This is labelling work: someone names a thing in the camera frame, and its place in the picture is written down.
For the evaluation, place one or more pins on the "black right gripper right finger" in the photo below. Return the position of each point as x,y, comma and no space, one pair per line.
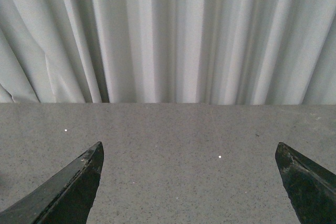
309,186

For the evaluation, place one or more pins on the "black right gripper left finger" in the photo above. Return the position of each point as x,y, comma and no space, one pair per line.
67,197

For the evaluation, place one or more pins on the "grey pleated curtain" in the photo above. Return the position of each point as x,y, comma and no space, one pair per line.
186,51

